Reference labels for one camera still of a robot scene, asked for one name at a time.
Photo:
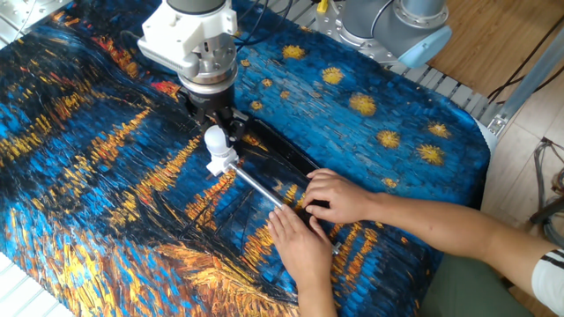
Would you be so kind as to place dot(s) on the person's left hand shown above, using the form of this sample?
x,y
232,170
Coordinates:
x,y
304,255

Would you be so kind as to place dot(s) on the person's right forearm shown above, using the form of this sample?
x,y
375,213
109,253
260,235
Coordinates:
x,y
440,229

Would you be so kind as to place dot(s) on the dark furniture leg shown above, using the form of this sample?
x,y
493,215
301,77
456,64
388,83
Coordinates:
x,y
546,211

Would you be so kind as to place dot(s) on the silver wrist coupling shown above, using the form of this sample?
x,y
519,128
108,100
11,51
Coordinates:
x,y
207,75

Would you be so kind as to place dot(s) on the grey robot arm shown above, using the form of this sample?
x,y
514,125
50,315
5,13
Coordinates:
x,y
379,26

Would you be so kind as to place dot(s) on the yellow clip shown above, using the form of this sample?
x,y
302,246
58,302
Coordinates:
x,y
323,5

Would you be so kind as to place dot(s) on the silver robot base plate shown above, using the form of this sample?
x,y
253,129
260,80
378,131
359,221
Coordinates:
x,y
326,26

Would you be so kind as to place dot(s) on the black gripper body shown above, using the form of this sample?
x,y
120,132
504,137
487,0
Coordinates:
x,y
211,100

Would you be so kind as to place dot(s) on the black C-clamp silver screw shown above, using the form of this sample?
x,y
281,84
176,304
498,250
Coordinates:
x,y
282,150

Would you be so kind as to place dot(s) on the person's left forearm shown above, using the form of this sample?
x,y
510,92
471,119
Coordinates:
x,y
317,304

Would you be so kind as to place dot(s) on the person's right hand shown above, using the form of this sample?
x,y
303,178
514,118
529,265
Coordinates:
x,y
346,198

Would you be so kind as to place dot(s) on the aluminium frame post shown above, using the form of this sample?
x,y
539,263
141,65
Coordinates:
x,y
529,83

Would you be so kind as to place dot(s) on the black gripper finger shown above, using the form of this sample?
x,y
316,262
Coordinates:
x,y
206,118
237,127

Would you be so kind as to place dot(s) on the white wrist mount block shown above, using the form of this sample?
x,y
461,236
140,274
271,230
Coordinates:
x,y
172,37

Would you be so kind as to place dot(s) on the white striped shirt sleeve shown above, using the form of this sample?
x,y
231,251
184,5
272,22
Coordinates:
x,y
551,286

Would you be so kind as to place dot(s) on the blue orange painted tablecloth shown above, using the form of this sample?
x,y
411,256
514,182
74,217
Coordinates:
x,y
110,176

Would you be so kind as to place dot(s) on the green trousers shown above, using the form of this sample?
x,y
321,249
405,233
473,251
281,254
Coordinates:
x,y
467,290

